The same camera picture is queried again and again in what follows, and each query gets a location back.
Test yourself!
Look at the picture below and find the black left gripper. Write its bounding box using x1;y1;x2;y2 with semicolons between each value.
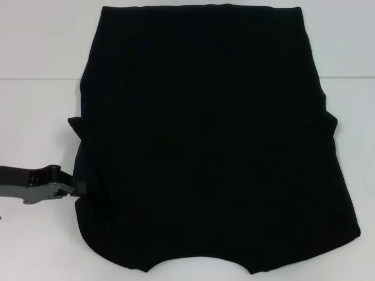
0;164;88;205

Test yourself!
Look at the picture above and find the black t-shirt with FREE print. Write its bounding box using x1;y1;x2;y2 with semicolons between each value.
67;2;362;268

